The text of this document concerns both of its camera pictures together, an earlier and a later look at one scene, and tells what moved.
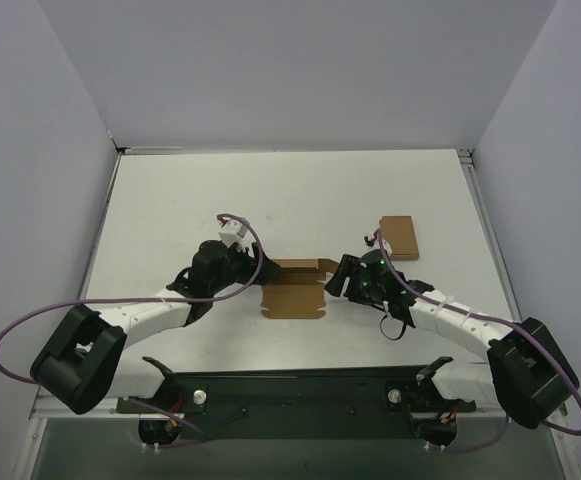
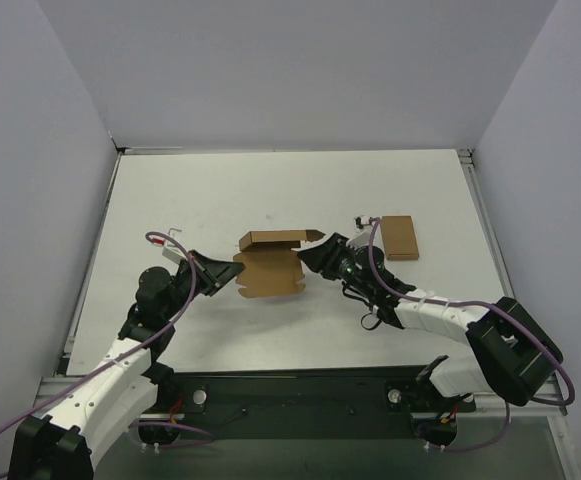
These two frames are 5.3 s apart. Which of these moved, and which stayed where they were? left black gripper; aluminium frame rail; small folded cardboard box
Moved: left black gripper
Stayed: small folded cardboard box; aluminium frame rail
